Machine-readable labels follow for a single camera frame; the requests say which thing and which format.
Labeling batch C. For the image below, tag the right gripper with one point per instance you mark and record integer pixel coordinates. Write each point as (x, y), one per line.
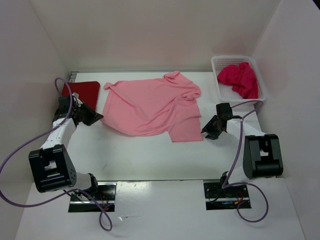
(208, 128)

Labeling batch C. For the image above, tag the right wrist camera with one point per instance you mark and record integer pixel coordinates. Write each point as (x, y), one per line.
(224, 110)

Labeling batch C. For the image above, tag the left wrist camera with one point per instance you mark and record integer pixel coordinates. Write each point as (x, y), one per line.
(64, 103)

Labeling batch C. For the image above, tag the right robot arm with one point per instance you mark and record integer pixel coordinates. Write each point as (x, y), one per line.
(262, 157)

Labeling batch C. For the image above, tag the hot pink t-shirt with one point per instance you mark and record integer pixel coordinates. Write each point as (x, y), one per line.
(242, 78)

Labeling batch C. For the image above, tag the red t-shirt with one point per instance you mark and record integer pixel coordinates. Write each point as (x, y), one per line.
(88, 92)

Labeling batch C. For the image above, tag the white plastic basket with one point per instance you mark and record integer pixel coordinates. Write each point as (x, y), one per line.
(225, 93)

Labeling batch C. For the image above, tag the light pink t-shirt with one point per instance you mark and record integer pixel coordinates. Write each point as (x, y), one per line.
(150, 107)

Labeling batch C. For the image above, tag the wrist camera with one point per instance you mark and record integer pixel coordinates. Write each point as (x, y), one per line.
(64, 103)
(224, 110)

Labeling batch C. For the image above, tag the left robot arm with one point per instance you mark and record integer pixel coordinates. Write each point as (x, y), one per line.
(51, 165)

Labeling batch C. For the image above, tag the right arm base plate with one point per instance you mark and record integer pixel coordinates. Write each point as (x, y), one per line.
(213, 190)

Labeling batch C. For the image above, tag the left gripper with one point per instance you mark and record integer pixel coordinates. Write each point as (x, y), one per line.
(93, 116)

